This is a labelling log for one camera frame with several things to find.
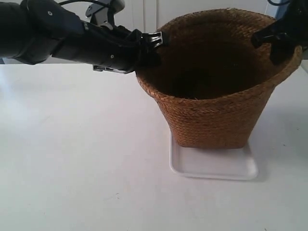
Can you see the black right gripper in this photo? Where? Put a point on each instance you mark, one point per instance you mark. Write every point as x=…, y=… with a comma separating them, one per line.
x=290, y=31

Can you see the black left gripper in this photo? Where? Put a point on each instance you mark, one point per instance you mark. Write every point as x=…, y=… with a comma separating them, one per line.
x=116, y=50

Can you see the brown woven basket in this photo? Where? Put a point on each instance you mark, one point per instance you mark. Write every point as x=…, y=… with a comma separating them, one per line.
x=212, y=84

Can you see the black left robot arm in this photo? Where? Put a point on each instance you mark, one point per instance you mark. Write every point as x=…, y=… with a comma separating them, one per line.
x=34, y=30

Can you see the white rectangular plastic tray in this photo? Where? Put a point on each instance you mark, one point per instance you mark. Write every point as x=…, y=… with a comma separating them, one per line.
x=227, y=164

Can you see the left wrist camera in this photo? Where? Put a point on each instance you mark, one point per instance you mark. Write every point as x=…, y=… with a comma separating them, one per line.
x=100, y=11

